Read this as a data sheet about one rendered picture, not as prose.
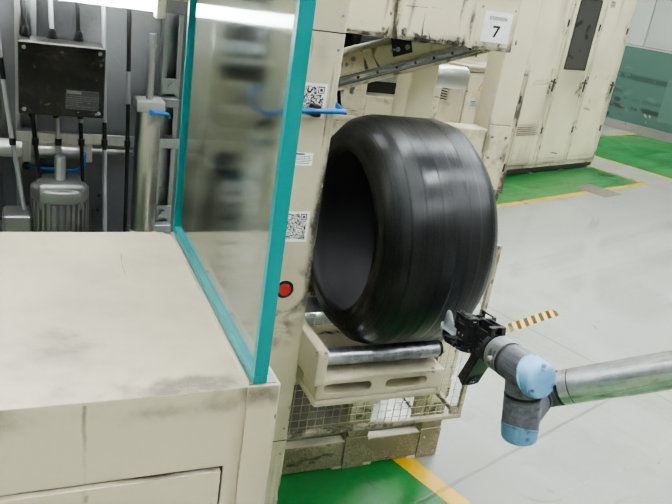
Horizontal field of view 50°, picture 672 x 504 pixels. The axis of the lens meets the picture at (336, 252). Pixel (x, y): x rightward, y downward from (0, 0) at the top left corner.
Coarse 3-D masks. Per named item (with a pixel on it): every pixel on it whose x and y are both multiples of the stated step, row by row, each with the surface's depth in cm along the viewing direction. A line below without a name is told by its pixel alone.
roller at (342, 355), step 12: (336, 348) 175; (348, 348) 176; (360, 348) 177; (372, 348) 178; (384, 348) 180; (396, 348) 181; (408, 348) 182; (420, 348) 184; (432, 348) 185; (336, 360) 174; (348, 360) 175; (360, 360) 177; (372, 360) 179; (384, 360) 180
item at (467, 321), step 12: (456, 324) 159; (468, 324) 154; (480, 324) 155; (492, 324) 152; (468, 336) 155; (480, 336) 154; (492, 336) 150; (456, 348) 158; (468, 348) 156; (480, 348) 150
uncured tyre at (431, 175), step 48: (336, 144) 180; (384, 144) 163; (432, 144) 165; (336, 192) 206; (384, 192) 158; (432, 192) 158; (480, 192) 163; (336, 240) 208; (384, 240) 158; (432, 240) 157; (480, 240) 162; (336, 288) 203; (384, 288) 160; (432, 288) 160; (480, 288) 167; (384, 336) 170; (432, 336) 177
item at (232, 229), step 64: (192, 0) 121; (256, 0) 90; (192, 64) 123; (256, 64) 90; (192, 128) 123; (256, 128) 90; (192, 192) 124; (256, 192) 90; (192, 256) 123; (256, 256) 91; (256, 320) 91
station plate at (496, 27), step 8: (488, 16) 192; (496, 16) 192; (504, 16) 193; (512, 16) 194; (488, 24) 192; (496, 24) 193; (504, 24) 194; (488, 32) 193; (496, 32) 194; (504, 32) 195; (480, 40) 193; (488, 40) 194; (496, 40) 195; (504, 40) 196
